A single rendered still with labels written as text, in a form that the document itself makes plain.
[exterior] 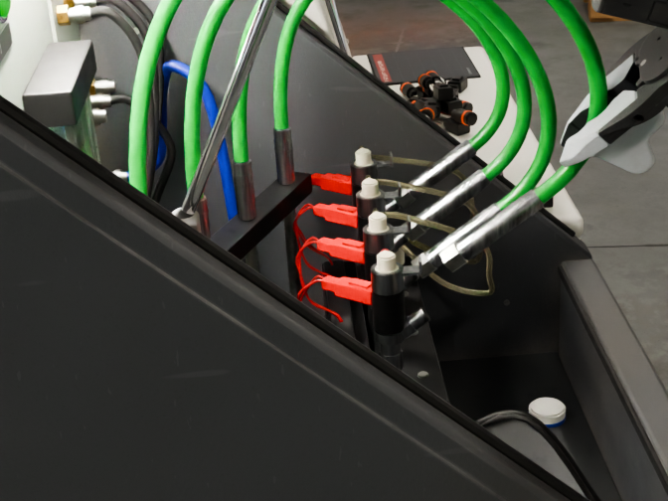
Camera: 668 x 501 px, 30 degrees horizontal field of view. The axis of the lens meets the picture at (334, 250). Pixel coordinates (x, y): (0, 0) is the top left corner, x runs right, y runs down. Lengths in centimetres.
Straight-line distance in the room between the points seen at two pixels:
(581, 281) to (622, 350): 15
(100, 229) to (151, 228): 3
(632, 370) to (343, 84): 42
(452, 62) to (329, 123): 70
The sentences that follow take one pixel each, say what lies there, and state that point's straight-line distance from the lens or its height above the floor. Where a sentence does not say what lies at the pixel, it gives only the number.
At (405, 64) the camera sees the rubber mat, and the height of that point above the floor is 98.
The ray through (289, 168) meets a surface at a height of 112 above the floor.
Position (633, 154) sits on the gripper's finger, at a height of 122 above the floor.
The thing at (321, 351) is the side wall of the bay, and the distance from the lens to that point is 69.
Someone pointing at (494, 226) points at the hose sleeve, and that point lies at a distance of 104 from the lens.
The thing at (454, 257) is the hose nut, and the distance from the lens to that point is 104.
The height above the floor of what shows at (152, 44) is 133.
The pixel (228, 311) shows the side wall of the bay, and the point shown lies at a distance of 67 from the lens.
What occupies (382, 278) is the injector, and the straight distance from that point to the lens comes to 105.
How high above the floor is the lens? 159
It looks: 26 degrees down
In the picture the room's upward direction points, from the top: 4 degrees counter-clockwise
